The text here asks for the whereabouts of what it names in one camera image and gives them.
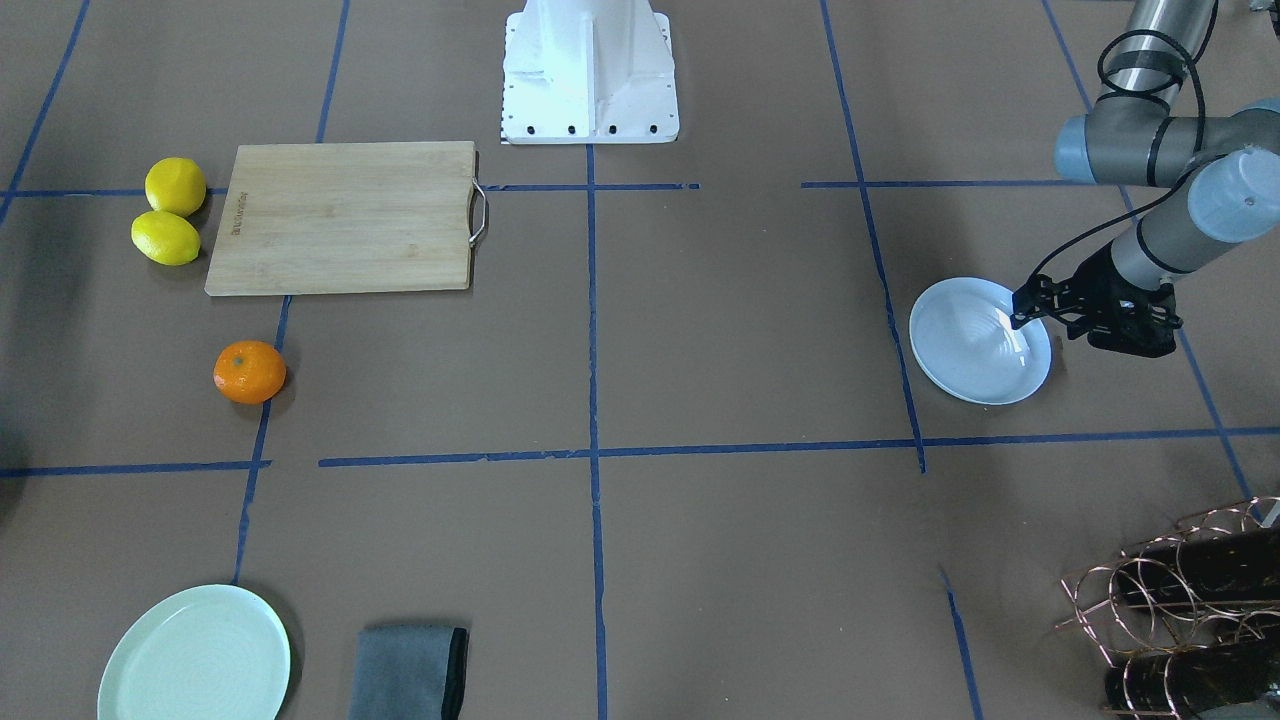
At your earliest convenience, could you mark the green plate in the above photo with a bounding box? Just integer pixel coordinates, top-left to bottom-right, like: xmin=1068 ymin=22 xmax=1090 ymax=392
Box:
xmin=96 ymin=584 xmax=292 ymax=719

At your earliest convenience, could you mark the yellow lemon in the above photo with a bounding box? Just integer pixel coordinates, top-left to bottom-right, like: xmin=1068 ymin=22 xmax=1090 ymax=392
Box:
xmin=131 ymin=210 xmax=202 ymax=266
xmin=143 ymin=156 xmax=207 ymax=217

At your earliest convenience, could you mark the wooden cutting board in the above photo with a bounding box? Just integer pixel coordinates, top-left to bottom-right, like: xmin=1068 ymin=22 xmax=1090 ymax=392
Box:
xmin=205 ymin=141 xmax=488 ymax=297

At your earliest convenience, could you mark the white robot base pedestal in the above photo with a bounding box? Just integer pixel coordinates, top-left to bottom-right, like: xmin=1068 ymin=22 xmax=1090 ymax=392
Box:
xmin=500 ymin=1 xmax=681 ymax=145

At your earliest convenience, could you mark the light blue plate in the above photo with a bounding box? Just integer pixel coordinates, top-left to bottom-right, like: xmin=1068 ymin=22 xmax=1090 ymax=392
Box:
xmin=909 ymin=277 xmax=1052 ymax=406

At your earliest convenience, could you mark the near yellow lemon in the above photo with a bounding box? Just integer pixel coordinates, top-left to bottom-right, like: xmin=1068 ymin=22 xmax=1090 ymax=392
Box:
xmin=131 ymin=210 xmax=202 ymax=266

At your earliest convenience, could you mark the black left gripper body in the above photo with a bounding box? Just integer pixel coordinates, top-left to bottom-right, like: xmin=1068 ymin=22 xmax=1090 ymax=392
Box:
xmin=1060 ymin=247 xmax=1183 ymax=357

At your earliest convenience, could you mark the copper wire bottle rack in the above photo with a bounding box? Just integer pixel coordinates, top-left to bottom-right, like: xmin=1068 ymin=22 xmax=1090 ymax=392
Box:
xmin=1059 ymin=496 xmax=1279 ymax=719

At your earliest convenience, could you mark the far yellow lemon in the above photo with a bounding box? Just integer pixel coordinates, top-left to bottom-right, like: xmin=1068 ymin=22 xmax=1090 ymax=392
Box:
xmin=143 ymin=156 xmax=207 ymax=217

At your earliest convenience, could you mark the folded grey cloth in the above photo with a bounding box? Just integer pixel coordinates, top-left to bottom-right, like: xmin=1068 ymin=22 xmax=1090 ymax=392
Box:
xmin=347 ymin=624 xmax=470 ymax=719

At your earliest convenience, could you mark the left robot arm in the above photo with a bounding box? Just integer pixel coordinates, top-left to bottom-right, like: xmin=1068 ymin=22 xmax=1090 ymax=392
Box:
xmin=1010 ymin=1 xmax=1279 ymax=357

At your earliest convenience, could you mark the orange fruit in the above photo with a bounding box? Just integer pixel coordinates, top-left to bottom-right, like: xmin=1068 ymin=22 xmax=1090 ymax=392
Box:
xmin=212 ymin=340 xmax=287 ymax=405

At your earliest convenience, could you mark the green wine bottle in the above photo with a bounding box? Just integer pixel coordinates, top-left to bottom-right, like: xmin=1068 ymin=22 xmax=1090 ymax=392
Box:
xmin=1110 ymin=527 xmax=1279 ymax=612
xmin=1103 ymin=639 xmax=1279 ymax=717

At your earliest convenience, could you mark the middle green wine bottle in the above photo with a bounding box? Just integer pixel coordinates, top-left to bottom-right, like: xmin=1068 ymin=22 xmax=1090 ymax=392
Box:
xmin=1110 ymin=527 xmax=1279 ymax=612

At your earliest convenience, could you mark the front green wine bottle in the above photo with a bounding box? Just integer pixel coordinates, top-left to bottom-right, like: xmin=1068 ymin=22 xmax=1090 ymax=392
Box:
xmin=1103 ymin=639 xmax=1279 ymax=717

